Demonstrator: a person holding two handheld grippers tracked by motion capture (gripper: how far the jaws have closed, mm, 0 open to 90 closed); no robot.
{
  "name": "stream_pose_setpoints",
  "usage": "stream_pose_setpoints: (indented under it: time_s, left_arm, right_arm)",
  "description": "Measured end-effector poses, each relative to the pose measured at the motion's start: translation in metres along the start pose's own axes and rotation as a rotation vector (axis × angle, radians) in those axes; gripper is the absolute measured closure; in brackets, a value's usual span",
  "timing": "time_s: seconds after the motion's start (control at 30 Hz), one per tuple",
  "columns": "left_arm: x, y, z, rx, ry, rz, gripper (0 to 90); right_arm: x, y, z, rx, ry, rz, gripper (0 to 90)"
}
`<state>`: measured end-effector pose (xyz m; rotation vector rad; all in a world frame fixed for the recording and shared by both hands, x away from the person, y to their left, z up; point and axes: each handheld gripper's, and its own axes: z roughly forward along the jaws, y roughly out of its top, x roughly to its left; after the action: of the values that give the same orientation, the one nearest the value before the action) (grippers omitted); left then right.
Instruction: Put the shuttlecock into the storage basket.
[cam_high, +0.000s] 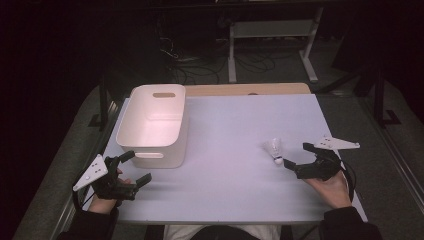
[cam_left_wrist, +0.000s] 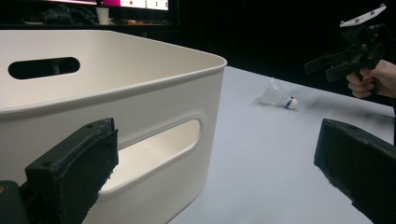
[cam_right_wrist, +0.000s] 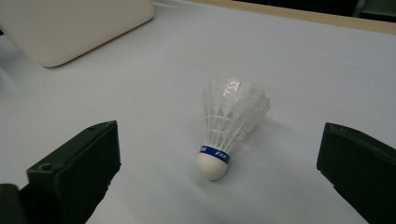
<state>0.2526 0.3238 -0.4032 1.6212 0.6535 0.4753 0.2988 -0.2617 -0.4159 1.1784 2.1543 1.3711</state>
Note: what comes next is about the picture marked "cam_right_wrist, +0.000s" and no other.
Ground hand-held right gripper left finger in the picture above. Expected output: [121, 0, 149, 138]
[18, 119, 122, 224]

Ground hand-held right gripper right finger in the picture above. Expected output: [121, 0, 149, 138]
[316, 121, 396, 224]

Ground white feather shuttlecock blue band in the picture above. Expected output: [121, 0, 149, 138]
[195, 77, 272, 182]

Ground white plastic storage box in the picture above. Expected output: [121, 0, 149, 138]
[0, 0, 155, 69]

